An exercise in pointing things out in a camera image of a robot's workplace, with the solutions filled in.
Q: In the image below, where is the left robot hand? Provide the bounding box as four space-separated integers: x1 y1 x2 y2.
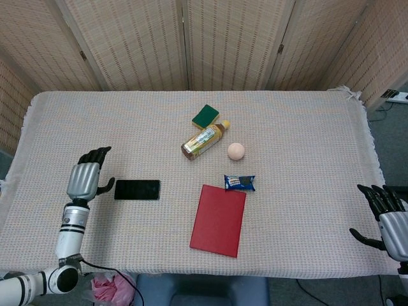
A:
66 146 115 202

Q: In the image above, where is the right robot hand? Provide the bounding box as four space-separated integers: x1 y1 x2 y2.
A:
349 184 408 261

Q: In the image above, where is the black smartphone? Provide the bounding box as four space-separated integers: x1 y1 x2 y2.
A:
113 179 161 201

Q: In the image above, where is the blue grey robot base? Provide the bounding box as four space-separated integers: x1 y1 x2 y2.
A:
136 273 270 306

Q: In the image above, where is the pink plastic bag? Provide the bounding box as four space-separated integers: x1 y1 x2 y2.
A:
82 270 137 306

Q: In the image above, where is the amber tea bottle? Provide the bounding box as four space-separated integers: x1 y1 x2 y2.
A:
180 119 231 161

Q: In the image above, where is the white power strip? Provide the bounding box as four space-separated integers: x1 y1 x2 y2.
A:
382 89 408 103

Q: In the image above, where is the white woven tablecloth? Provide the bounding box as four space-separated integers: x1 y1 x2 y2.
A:
0 85 390 281

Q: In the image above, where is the green and yellow sponge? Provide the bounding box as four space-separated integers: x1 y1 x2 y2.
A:
191 104 221 130

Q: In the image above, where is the red hardcover notebook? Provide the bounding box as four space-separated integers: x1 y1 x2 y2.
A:
189 184 247 258

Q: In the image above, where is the blue cookie packet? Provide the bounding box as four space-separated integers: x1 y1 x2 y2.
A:
223 174 256 193

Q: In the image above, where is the peach pink ball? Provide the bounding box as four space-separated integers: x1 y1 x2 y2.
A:
227 142 246 161

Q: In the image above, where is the woven folding screen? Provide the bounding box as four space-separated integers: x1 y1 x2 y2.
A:
0 0 408 157

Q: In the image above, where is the black floor cable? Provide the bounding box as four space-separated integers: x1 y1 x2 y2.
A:
295 278 335 306

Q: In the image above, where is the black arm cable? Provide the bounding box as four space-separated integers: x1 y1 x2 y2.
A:
78 258 145 306

